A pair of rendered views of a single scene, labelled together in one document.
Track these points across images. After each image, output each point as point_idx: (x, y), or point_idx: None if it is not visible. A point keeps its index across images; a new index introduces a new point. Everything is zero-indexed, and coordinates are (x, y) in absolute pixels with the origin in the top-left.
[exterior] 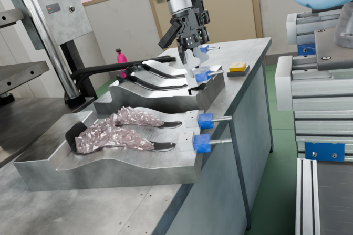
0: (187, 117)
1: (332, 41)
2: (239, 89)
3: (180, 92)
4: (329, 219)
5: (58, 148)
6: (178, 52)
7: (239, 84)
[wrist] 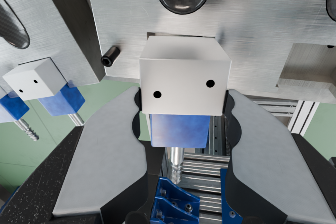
0: (14, 80)
1: None
2: (294, 99)
3: (119, 2)
4: None
5: None
6: (0, 223)
7: (332, 96)
